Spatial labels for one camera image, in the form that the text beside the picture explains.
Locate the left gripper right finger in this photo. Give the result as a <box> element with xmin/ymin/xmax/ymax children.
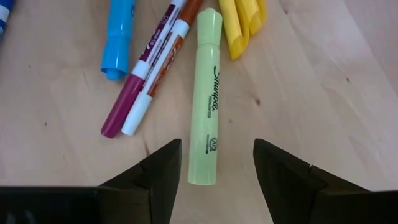
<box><xmin>252</xmin><ymin>138</ymin><xmax>371</xmax><ymax>224</ymax></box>

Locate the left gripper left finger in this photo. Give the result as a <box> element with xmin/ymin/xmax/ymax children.
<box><xmin>98</xmin><ymin>138</ymin><xmax>183</xmax><ymax>224</ymax></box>

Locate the brown cap whiteboard marker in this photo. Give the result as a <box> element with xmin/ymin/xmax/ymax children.
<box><xmin>121</xmin><ymin>0</ymin><xmax>206</xmax><ymax>137</ymax></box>

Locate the magenta cap whiteboard marker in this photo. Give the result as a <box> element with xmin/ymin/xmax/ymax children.
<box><xmin>100</xmin><ymin>0</ymin><xmax>188</xmax><ymax>139</ymax></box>

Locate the light green Sharpie highlighter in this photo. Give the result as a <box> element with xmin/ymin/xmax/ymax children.
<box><xmin>187</xmin><ymin>7</ymin><xmax>224</xmax><ymax>187</ymax></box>

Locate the blue highlighter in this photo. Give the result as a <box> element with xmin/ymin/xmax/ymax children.
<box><xmin>99</xmin><ymin>0</ymin><xmax>137</xmax><ymax>82</ymax></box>

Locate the blue Expo whiteboard marker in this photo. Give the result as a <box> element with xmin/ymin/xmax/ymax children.
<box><xmin>0</xmin><ymin>0</ymin><xmax>15</xmax><ymax>39</ymax></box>

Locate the yellow highlighter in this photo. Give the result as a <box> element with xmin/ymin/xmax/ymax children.
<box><xmin>218</xmin><ymin>0</ymin><xmax>250</xmax><ymax>61</ymax></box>
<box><xmin>236</xmin><ymin>0</ymin><xmax>268</xmax><ymax>36</ymax></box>

